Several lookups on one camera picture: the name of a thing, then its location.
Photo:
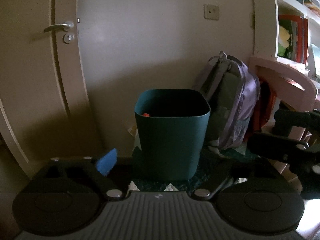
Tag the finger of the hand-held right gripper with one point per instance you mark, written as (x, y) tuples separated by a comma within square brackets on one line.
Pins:
[(275, 146), (287, 121)]

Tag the wall socket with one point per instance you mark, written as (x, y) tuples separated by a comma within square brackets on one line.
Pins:
[(211, 12)]

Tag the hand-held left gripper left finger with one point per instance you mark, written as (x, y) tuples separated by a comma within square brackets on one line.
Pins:
[(107, 162)]

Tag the teal white zigzag quilt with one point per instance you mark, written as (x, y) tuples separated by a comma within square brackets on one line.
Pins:
[(215, 165)]

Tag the white bookshelf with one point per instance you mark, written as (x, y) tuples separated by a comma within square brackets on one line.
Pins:
[(265, 30)]

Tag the round door lock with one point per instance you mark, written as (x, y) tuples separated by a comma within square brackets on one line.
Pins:
[(69, 38)]

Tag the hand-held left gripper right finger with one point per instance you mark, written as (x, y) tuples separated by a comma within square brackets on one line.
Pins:
[(220, 187)]

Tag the orange backpack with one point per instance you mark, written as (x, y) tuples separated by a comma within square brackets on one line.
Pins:
[(265, 105)]

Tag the teal trash bin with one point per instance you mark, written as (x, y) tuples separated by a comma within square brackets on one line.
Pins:
[(172, 142)]

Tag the orange wrapper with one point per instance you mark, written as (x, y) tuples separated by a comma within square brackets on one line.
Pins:
[(145, 115)]

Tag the purple backpack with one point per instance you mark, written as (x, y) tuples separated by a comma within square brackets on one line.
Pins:
[(235, 105)]

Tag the pink chair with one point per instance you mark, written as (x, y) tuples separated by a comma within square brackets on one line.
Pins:
[(287, 77)]

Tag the green yellow plush toy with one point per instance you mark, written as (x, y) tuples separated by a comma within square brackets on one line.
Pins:
[(284, 42)]

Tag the crumpled paper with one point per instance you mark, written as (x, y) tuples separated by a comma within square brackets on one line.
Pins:
[(132, 132)]

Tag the orange red books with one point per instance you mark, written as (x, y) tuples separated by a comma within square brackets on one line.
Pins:
[(300, 40)]

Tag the beige door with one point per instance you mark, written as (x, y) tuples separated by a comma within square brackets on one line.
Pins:
[(32, 92)]

